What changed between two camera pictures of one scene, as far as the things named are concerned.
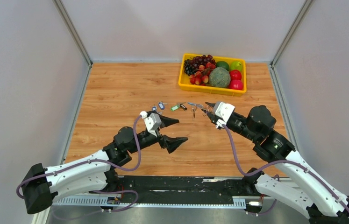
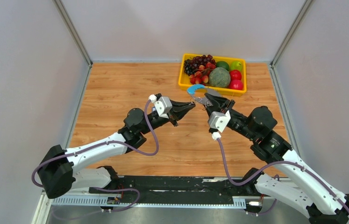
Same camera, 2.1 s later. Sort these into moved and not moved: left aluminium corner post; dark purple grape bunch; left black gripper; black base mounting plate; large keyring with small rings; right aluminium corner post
Moved: large keyring with small rings; left black gripper
Not moved: left aluminium corner post; right aluminium corner post; dark purple grape bunch; black base mounting plate
